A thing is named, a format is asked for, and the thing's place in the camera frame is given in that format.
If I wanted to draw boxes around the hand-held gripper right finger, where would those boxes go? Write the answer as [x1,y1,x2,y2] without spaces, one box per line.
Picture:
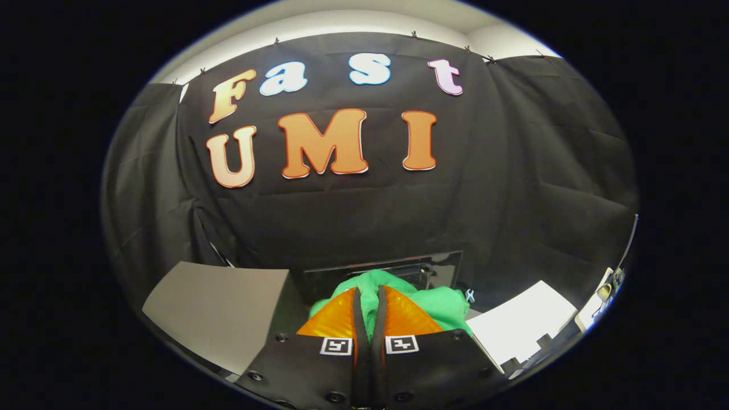
[371,285,507,408]

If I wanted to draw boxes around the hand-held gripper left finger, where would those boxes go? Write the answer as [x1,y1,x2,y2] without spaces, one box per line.
[236,286,371,409]

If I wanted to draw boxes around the green polo shirt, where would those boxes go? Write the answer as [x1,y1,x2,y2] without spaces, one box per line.
[309,269,473,342]

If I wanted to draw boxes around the dark washing machine lid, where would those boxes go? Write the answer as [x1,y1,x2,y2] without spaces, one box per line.
[302,251,463,304]

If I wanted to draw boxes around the white board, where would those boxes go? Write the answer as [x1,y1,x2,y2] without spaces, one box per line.
[466,280,579,366]

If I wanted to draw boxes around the grey board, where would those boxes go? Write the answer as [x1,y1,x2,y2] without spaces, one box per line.
[142,261,291,376]

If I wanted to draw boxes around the white side table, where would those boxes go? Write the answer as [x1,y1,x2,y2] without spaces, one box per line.
[575,268,624,332]

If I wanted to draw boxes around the black backdrop cloth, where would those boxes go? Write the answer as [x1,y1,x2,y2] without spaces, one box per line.
[101,31,640,319]

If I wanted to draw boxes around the row of small cloth clips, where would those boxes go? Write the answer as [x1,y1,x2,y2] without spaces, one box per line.
[171,30,550,87]

